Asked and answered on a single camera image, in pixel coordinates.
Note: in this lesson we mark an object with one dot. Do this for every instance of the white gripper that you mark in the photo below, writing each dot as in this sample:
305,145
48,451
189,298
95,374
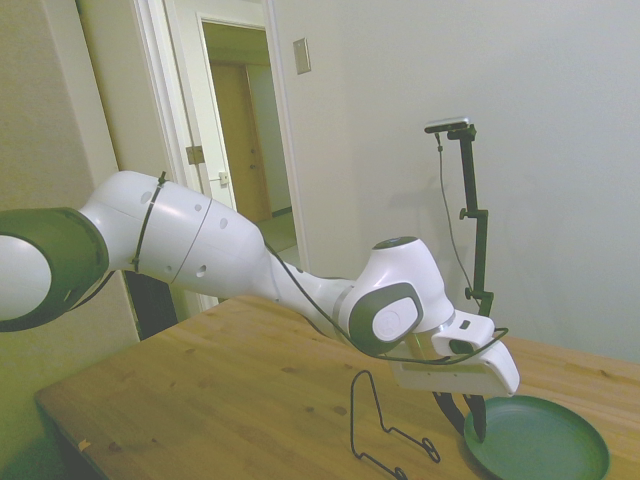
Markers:
450,377

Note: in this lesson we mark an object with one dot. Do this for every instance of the teal round plate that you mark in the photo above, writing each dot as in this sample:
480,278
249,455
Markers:
540,440

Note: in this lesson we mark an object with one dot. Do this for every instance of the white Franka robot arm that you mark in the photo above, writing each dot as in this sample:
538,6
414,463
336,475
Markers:
200,240

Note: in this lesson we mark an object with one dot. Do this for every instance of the metal door latch plate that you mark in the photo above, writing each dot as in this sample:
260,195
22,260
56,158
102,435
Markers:
223,178

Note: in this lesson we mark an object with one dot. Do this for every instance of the black tower box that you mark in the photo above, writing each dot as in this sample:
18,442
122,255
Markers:
152,305

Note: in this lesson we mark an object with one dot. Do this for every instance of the wooden hallway door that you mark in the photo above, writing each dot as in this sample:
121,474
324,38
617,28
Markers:
240,125

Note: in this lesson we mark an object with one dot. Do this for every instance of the metal door hinge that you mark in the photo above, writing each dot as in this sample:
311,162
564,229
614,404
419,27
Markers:
195,155

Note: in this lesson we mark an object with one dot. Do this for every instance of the white open door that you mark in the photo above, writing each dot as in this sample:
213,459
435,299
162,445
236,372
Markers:
125,100

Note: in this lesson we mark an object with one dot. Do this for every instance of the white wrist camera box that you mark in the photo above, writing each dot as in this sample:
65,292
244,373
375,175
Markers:
465,332

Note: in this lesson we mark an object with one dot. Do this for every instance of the black camera stand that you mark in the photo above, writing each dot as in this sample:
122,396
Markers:
470,175

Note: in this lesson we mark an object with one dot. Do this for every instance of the grey exterior camera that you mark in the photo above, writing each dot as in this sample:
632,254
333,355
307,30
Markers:
447,123

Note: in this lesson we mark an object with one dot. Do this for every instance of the beige wall switch plate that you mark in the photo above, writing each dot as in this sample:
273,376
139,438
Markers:
301,56

